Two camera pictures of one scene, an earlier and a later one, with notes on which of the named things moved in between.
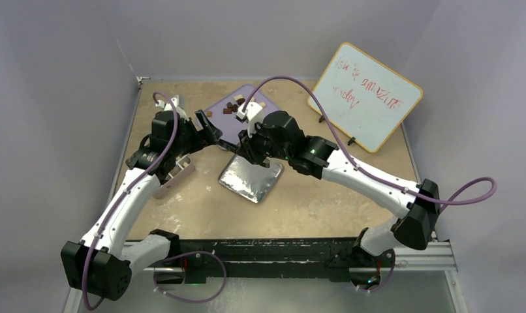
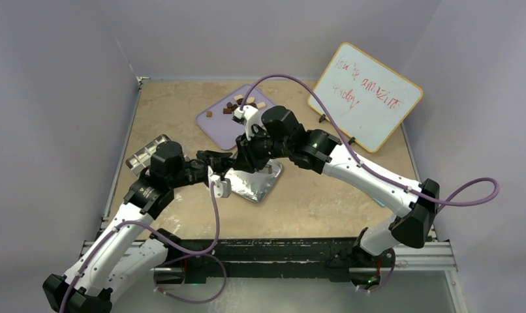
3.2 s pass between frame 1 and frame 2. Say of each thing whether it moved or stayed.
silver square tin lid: stayed
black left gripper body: moved
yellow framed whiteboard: stayed
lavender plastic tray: stayed
